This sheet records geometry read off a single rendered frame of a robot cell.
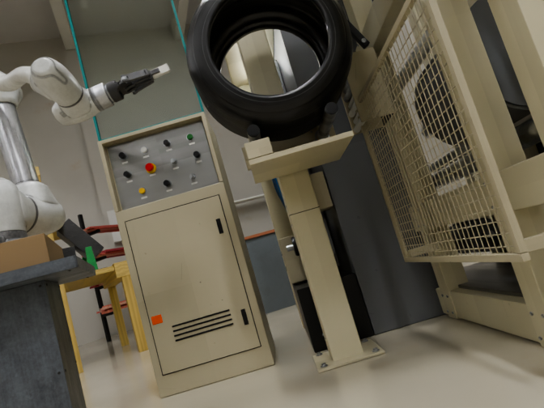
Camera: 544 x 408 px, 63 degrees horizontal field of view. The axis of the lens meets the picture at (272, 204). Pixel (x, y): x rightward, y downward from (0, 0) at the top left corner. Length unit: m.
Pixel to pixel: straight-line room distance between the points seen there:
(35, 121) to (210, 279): 8.38
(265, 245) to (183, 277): 2.36
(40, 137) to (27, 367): 8.59
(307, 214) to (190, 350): 0.85
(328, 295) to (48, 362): 1.03
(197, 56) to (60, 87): 0.46
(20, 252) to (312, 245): 1.06
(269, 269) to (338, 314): 2.64
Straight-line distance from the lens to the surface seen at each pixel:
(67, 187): 9.69
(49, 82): 1.63
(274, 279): 4.45
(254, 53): 2.04
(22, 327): 1.69
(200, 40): 1.64
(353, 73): 1.95
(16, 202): 1.83
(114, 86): 1.75
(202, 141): 2.28
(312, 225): 1.84
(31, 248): 1.67
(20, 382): 1.70
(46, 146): 10.00
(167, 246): 2.18
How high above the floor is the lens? 0.45
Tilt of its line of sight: 7 degrees up
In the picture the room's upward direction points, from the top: 16 degrees counter-clockwise
